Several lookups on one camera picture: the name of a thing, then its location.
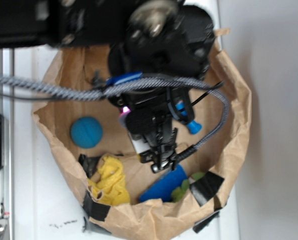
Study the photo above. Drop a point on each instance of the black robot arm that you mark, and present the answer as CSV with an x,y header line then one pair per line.
x,y
83,23

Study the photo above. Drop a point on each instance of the blue sponge block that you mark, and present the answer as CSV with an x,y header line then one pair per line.
x,y
165,185

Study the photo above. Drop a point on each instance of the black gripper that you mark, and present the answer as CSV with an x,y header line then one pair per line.
x,y
164,39

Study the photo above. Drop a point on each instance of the green toy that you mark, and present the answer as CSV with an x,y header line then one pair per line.
x,y
179,192

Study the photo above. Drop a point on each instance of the brown paper bag bin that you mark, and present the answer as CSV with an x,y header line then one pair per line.
x,y
221,158

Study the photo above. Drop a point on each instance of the yellow cloth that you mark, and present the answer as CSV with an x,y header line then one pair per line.
x,y
110,189

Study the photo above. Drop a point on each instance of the blue ball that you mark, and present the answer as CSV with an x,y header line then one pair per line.
x,y
86,132

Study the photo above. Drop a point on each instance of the blue plastic bottle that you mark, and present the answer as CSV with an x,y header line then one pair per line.
x,y
192,126

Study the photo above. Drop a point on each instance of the aluminium frame rail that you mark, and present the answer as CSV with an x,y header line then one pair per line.
x,y
7,172

